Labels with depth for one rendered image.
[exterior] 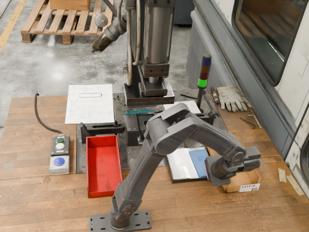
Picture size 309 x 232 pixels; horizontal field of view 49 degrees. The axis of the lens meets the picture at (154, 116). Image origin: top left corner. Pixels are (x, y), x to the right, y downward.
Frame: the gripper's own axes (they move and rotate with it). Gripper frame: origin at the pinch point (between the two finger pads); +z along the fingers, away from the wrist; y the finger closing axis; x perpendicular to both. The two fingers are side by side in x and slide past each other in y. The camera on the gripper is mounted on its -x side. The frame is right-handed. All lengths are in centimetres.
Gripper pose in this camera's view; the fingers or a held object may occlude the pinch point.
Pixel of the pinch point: (209, 175)
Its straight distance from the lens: 126.4
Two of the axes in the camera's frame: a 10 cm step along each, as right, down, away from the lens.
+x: -9.7, 0.9, -2.2
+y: -1.6, -9.3, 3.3
